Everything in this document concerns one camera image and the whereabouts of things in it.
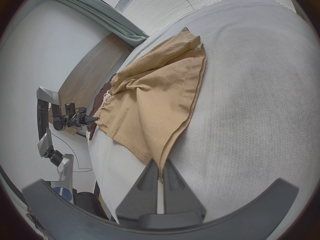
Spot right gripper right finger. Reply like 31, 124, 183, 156
162, 158, 207, 219

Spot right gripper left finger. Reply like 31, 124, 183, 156
115, 158, 160, 223

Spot tan shorts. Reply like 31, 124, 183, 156
89, 27, 207, 184

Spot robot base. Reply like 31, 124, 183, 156
45, 153, 113, 222

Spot bed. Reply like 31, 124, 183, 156
58, 0, 320, 224

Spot brown garment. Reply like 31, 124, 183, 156
88, 81, 117, 142

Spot grey-green curtain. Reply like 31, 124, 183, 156
49, 0, 150, 48

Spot window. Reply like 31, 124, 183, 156
79, 0, 308, 36

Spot black cable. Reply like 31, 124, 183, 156
50, 130, 93, 172

